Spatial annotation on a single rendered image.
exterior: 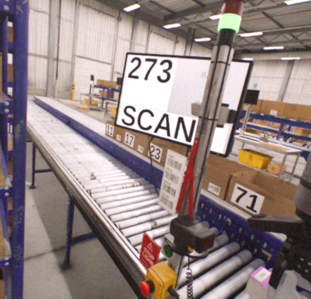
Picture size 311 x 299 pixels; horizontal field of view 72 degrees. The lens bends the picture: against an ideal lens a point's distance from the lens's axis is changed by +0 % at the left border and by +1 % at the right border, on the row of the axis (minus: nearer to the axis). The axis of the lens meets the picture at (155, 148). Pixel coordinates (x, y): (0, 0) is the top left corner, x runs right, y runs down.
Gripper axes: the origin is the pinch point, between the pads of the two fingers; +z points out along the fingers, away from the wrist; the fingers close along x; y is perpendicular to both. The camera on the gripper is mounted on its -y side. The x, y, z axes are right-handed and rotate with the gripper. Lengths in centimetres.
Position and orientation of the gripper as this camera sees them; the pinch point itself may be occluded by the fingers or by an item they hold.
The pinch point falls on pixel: (274, 292)
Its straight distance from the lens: 60.4
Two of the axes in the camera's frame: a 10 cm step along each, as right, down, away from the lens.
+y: 6.0, 2.9, -7.4
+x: 7.8, -0.2, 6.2
